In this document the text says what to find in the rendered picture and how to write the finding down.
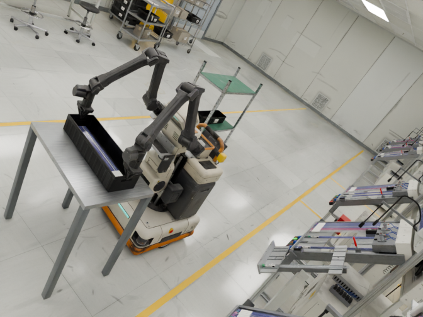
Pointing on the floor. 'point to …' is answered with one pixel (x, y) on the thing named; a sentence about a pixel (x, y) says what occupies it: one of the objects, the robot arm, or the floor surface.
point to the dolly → (117, 9)
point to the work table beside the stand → (53, 139)
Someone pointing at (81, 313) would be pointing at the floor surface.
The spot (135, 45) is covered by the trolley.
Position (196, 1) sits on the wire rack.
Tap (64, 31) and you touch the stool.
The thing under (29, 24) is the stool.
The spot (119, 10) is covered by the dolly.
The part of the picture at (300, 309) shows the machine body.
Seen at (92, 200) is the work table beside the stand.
